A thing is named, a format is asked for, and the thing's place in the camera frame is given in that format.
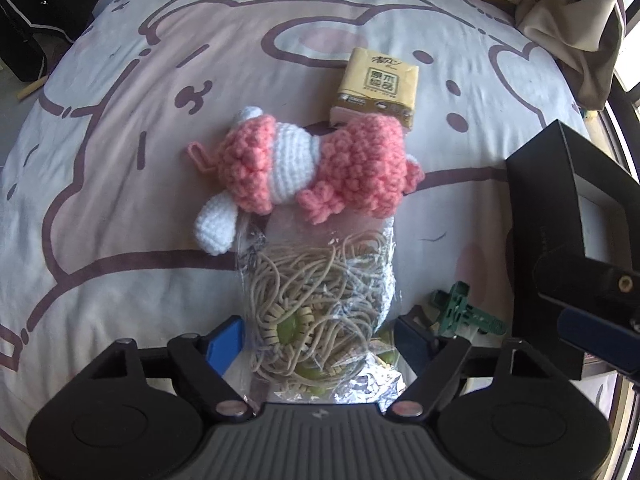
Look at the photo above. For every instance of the black bag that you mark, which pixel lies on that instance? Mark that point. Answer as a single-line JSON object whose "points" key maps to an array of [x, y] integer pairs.
{"points": [[40, 5]]}

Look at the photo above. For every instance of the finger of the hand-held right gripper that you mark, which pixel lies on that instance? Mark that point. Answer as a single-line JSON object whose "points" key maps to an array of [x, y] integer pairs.
{"points": [[590, 327]]}

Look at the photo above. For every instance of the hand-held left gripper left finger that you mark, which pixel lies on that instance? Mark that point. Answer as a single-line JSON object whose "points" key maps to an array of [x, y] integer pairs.
{"points": [[227, 345]]}

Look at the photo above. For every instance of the black cardboard box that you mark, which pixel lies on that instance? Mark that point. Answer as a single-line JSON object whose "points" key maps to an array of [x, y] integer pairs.
{"points": [[545, 185]]}

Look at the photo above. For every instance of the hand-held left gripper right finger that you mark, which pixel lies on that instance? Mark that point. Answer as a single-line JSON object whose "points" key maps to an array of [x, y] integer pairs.
{"points": [[410, 337]]}

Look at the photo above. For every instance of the printed bedsheet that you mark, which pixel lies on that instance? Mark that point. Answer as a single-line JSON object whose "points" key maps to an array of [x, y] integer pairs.
{"points": [[125, 185]]}

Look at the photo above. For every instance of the wooden stick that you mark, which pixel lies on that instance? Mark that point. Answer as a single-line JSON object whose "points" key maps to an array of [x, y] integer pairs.
{"points": [[34, 87]]}

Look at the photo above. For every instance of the yellow tissue pack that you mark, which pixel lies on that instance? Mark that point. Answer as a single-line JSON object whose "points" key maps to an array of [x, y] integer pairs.
{"points": [[375, 80]]}

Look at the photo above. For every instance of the beige curtain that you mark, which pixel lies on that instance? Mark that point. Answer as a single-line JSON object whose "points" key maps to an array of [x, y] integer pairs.
{"points": [[575, 25]]}

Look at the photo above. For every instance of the pink crochet doll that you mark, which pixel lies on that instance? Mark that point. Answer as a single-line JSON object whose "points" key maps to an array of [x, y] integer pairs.
{"points": [[350, 160]]}

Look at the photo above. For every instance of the green plastic clip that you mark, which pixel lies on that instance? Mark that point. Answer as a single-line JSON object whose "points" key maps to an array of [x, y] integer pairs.
{"points": [[457, 305]]}

